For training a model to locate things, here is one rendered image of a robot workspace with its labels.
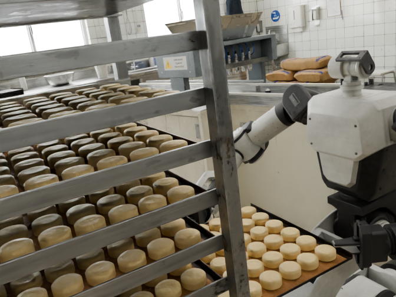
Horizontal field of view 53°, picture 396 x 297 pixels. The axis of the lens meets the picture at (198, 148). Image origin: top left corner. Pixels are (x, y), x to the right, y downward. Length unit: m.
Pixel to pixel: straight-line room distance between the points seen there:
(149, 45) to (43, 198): 0.27
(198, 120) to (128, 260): 1.54
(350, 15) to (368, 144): 5.44
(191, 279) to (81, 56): 0.46
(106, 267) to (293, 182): 1.53
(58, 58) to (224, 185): 0.33
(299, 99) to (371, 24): 5.08
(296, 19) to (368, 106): 5.79
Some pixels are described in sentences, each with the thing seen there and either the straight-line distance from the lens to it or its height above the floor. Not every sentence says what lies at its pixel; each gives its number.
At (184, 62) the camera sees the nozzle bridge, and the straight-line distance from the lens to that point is 2.18.
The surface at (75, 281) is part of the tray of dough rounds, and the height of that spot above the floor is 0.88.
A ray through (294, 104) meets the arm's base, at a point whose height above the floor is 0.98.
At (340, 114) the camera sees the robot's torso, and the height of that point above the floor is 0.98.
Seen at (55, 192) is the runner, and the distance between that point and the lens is 0.60.
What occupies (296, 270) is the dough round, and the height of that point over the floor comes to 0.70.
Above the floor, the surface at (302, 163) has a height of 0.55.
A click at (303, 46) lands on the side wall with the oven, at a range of 6.96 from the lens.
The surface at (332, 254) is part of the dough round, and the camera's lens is 1.03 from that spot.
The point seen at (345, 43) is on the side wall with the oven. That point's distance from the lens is 6.58.
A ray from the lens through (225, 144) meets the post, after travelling 0.65.
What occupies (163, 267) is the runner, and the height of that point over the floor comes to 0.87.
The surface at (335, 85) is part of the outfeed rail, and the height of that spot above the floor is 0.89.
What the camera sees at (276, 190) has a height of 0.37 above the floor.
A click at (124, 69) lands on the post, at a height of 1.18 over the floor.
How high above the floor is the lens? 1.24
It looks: 16 degrees down
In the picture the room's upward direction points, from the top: 8 degrees counter-clockwise
